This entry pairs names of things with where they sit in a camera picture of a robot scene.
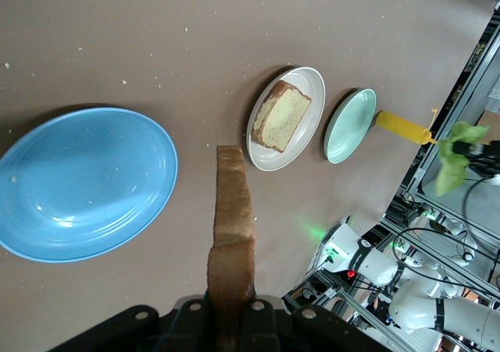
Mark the brown cardboard box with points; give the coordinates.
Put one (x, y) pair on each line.
(493, 118)

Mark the green plate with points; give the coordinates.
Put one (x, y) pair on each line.
(347, 129)

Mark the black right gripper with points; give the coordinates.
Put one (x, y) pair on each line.
(490, 157)

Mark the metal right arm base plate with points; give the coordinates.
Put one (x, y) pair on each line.
(326, 264)

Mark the brown bread slice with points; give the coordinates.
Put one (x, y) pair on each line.
(232, 211)
(281, 118)

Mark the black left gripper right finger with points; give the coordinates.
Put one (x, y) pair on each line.
(269, 328)

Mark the blue plate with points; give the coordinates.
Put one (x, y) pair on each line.
(86, 180)

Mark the green lettuce leaf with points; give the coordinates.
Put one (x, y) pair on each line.
(449, 172)

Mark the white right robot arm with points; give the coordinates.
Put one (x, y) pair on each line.
(414, 309)

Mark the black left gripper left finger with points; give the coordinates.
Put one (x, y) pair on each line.
(183, 328)

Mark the yellow squeeze bottle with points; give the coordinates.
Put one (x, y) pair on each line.
(398, 125)

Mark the beige plate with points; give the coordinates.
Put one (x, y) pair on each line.
(312, 94)

